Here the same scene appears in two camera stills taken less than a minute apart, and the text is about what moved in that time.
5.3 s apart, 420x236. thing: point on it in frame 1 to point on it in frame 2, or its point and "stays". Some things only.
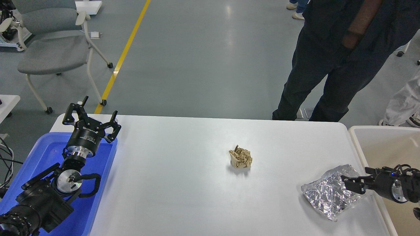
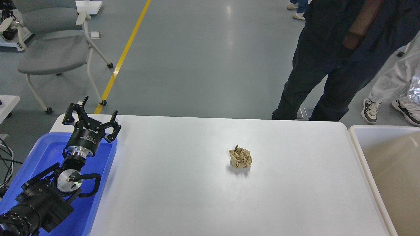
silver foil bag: [330, 194] to [413, 94]
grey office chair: [52, 34] stays
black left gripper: [86, 137] stays
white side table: [9, 102] stays
